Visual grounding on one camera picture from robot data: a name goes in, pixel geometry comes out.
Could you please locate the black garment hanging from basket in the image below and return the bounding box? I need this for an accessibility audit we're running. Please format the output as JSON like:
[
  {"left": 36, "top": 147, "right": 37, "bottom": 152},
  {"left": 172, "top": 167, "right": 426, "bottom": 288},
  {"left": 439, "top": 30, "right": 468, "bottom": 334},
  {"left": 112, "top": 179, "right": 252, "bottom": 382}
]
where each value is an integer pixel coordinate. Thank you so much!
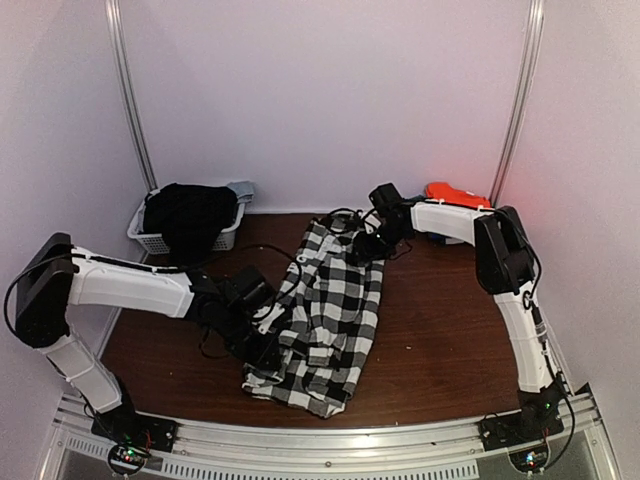
[{"left": 142, "top": 183, "right": 238, "bottom": 266}]

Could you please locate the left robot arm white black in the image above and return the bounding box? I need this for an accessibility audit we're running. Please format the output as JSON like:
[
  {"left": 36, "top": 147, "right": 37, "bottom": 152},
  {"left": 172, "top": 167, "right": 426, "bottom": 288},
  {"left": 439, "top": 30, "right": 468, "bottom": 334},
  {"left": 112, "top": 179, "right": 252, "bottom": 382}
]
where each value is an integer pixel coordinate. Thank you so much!
[{"left": 2, "top": 232, "right": 281, "bottom": 444}]

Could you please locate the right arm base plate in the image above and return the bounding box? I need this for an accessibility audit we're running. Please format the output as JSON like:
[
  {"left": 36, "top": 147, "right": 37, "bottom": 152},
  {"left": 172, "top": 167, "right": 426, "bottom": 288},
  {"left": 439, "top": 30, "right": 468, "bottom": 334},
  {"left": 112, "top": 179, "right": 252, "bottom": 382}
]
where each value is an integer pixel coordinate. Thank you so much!
[{"left": 477, "top": 411, "right": 564, "bottom": 451}]

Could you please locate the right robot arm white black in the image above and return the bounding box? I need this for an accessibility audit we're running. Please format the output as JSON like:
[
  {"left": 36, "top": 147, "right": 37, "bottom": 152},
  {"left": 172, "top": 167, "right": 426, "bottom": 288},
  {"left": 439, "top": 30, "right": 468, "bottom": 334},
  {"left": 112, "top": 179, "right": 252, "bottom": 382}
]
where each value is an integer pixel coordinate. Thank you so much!
[{"left": 354, "top": 182, "right": 565, "bottom": 442}]

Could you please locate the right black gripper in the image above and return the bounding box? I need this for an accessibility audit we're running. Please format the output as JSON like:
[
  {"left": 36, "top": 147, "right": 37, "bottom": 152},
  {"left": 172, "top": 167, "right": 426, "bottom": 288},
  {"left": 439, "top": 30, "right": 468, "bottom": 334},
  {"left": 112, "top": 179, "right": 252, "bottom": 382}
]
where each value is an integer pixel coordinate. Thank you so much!
[{"left": 355, "top": 221, "right": 410, "bottom": 262}]

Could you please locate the left aluminium frame post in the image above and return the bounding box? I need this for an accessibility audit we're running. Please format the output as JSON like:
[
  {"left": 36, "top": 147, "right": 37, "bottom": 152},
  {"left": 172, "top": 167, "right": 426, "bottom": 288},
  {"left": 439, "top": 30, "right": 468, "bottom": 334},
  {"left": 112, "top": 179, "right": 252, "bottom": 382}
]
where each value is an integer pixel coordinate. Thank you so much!
[{"left": 104, "top": 0, "right": 158, "bottom": 192}]

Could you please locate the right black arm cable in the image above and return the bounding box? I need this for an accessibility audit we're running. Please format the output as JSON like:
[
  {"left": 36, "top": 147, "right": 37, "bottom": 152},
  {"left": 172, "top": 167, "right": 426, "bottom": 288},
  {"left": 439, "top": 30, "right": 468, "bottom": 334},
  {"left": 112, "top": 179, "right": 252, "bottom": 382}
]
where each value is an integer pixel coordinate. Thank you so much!
[{"left": 324, "top": 206, "right": 381, "bottom": 236}]

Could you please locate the aluminium frame post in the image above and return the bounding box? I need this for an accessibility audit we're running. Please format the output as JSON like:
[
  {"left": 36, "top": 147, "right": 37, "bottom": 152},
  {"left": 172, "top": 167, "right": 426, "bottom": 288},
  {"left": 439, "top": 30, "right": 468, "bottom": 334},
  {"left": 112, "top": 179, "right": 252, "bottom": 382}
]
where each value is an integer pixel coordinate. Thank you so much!
[
  {"left": 104, "top": 0, "right": 158, "bottom": 192},
  {"left": 489, "top": 0, "right": 545, "bottom": 206}
]

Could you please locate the black white checkered cloth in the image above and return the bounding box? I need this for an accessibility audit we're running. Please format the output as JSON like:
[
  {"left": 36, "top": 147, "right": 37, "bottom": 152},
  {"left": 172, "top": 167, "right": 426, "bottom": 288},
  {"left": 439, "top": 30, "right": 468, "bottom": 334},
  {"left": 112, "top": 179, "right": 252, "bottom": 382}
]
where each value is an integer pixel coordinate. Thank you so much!
[{"left": 242, "top": 209, "right": 385, "bottom": 418}]

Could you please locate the white plastic laundry basket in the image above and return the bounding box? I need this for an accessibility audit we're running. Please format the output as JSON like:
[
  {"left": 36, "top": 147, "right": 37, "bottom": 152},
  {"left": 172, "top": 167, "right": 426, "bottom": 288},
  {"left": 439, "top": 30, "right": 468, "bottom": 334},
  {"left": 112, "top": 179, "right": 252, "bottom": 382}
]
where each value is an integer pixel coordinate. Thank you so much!
[{"left": 127, "top": 189, "right": 250, "bottom": 255}]

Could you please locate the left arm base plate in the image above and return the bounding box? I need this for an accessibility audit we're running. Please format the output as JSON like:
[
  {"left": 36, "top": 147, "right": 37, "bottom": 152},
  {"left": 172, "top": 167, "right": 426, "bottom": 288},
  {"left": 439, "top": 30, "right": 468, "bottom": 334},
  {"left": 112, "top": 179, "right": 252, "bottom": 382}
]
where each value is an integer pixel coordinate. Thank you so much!
[{"left": 91, "top": 401, "right": 178, "bottom": 453}]

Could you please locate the front aluminium rail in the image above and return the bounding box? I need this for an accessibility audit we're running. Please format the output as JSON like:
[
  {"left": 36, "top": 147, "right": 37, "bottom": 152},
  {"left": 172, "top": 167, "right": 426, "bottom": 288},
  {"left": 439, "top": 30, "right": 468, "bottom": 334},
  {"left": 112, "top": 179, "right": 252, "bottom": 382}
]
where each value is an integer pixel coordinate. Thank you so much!
[{"left": 34, "top": 392, "right": 623, "bottom": 479}]

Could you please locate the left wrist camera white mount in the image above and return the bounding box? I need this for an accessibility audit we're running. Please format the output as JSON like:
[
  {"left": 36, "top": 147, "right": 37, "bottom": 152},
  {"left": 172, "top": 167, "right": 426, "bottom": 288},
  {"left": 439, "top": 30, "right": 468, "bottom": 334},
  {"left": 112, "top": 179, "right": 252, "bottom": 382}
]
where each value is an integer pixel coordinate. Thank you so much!
[{"left": 252, "top": 304, "right": 285, "bottom": 335}]

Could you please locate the orange t-shirt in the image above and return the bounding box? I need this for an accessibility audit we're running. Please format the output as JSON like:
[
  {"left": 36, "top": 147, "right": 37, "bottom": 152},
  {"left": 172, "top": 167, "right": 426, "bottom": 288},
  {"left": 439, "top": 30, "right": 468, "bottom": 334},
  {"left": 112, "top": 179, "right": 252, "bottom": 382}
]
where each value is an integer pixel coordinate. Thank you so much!
[{"left": 425, "top": 182, "right": 491, "bottom": 209}]

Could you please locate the grey garment in basket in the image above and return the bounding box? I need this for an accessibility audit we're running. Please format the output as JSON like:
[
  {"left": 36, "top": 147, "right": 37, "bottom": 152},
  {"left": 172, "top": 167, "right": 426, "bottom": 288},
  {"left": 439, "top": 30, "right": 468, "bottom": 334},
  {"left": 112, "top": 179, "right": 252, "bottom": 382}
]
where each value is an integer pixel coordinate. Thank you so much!
[{"left": 226, "top": 181, "right": 255, "bottom": 203}]

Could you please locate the right aluminium frame post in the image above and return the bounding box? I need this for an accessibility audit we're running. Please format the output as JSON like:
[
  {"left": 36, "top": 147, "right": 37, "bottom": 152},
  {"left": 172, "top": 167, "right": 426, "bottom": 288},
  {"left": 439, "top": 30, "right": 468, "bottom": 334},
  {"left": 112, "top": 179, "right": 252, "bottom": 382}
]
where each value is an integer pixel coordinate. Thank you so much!
[{"left": 489, "top": 0, "right": 545, "bottom": 206}]

